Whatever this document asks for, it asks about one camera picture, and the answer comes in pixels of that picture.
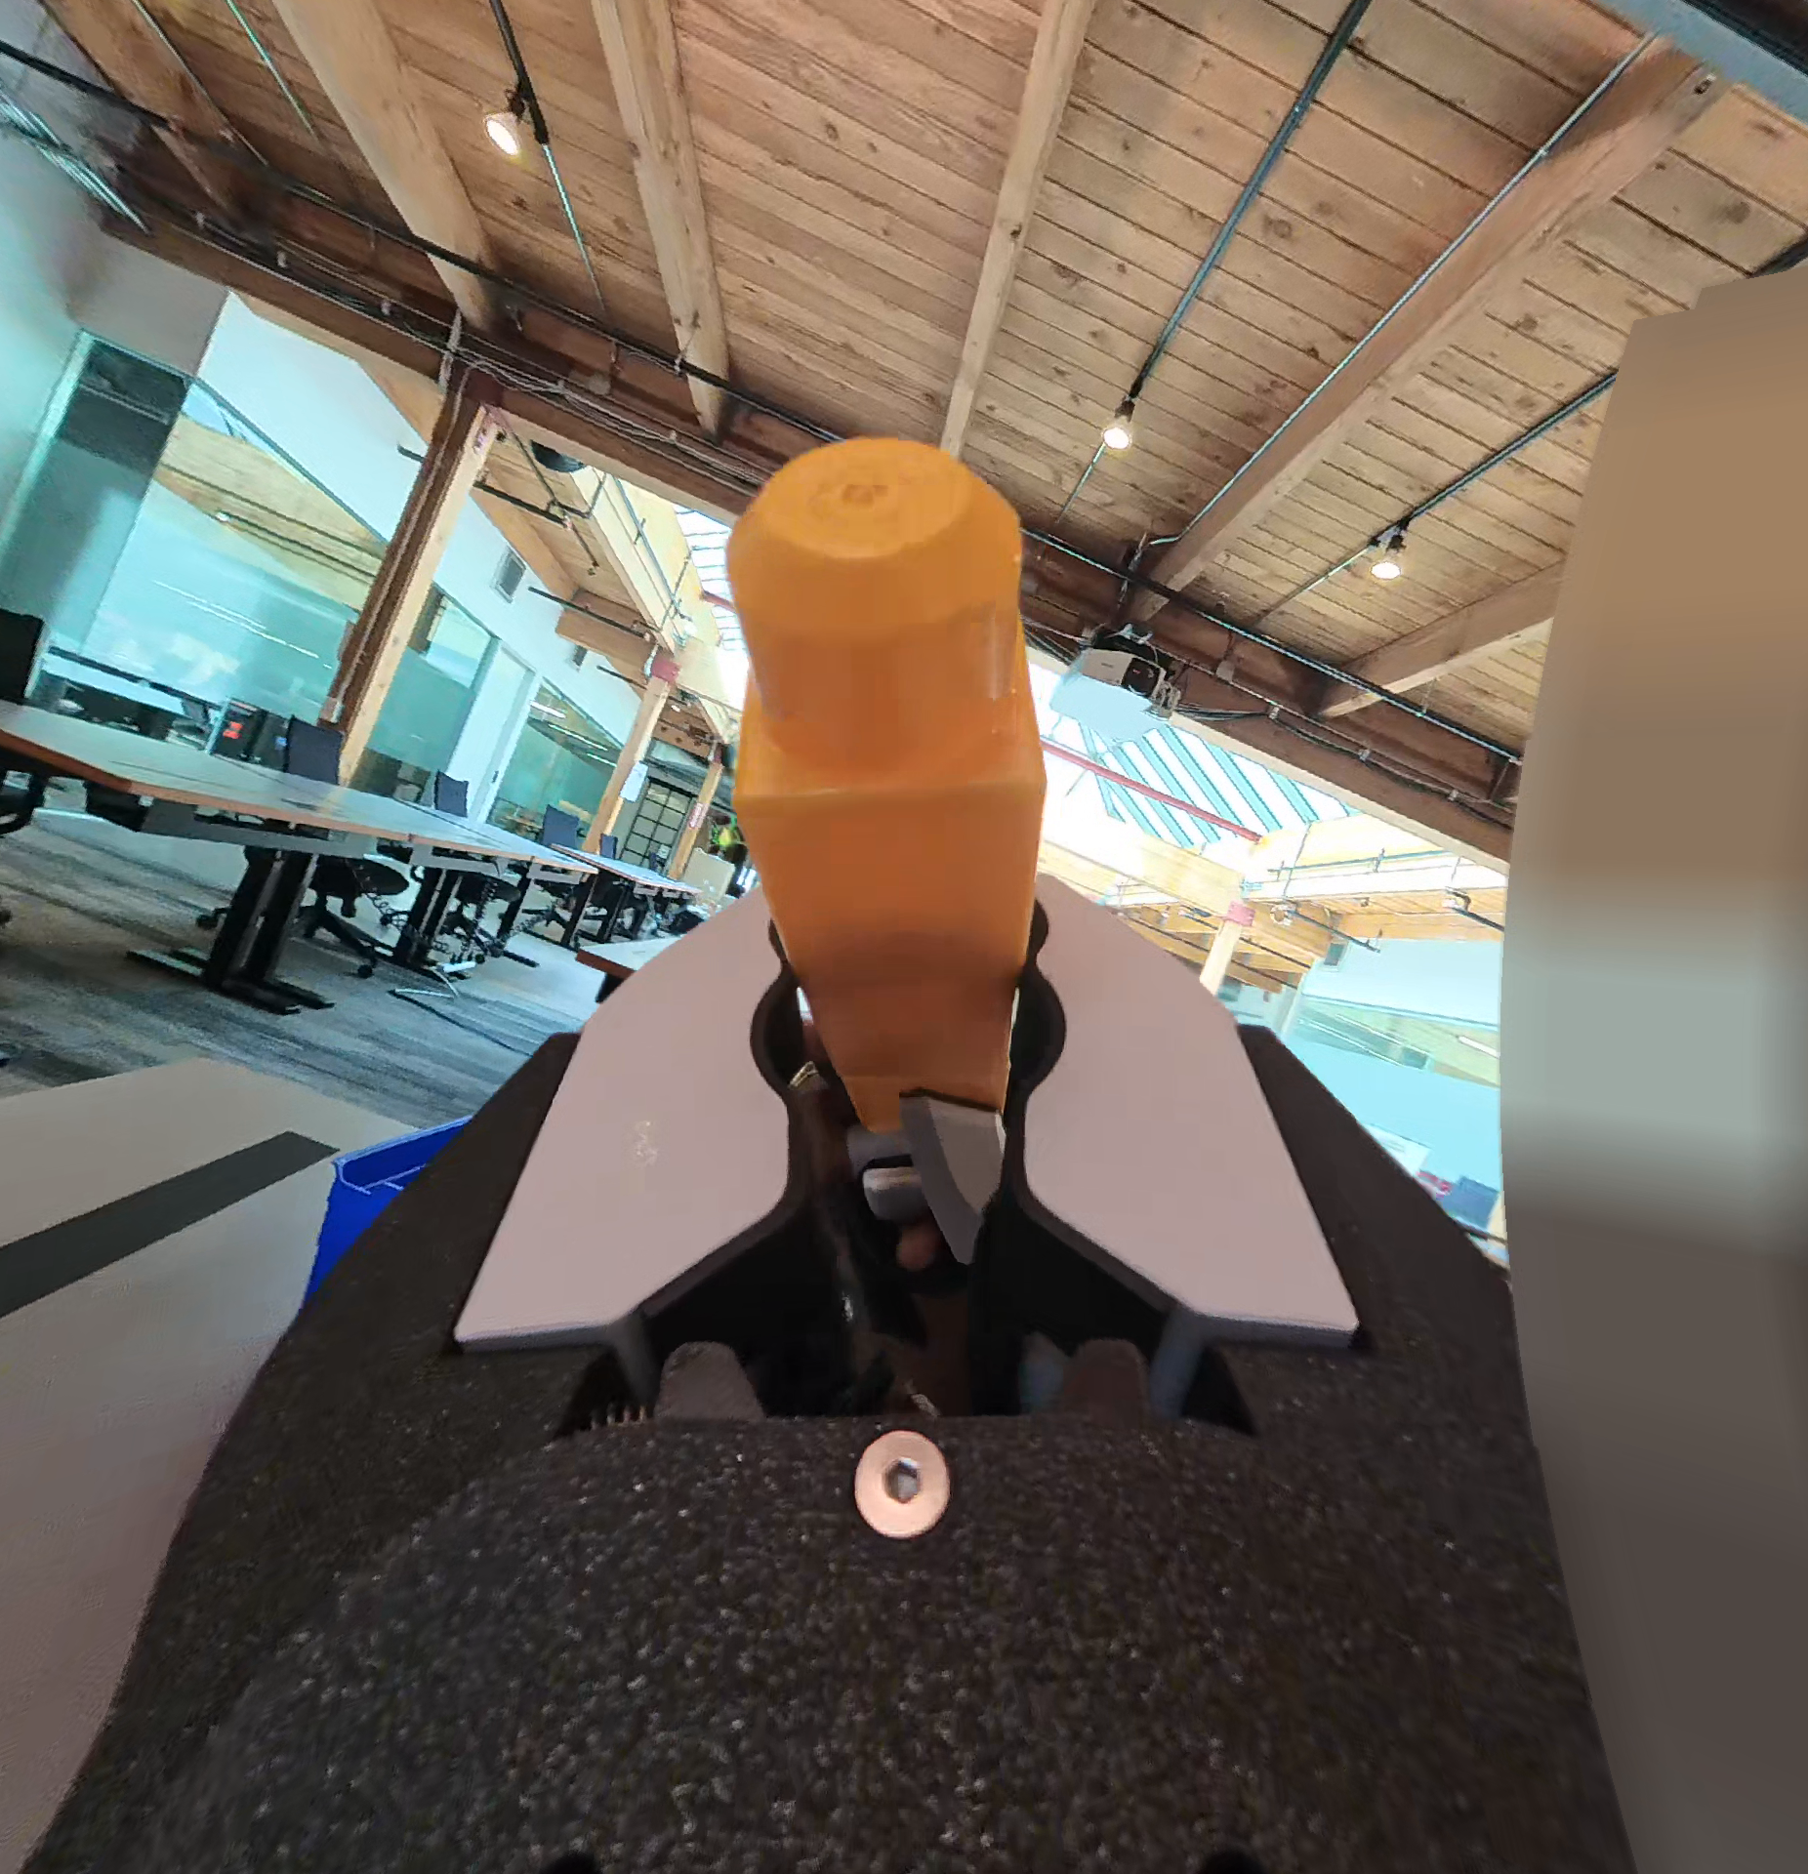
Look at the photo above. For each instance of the white ceiling projector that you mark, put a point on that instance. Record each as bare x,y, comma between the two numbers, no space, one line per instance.
1118,689

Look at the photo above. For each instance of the black computer monitor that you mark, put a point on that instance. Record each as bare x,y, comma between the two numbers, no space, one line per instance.
3,654

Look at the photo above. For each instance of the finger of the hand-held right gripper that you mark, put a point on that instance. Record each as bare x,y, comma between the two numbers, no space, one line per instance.
955,1166

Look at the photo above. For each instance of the blue plastic bin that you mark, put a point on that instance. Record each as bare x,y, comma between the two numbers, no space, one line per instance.
370,1202

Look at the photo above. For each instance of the grey office desk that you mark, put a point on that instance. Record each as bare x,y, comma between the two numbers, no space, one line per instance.
143,754
626,961
465,847

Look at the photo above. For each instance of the black office chair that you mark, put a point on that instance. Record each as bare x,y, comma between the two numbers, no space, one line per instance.
350,895

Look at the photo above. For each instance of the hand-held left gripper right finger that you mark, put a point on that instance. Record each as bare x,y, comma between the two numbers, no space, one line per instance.
1182,1172

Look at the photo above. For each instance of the orange mega block tower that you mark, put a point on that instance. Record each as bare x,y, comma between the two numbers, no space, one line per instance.
882,821

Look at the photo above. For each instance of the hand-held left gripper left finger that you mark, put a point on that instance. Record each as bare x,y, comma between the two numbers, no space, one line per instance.
626,1172

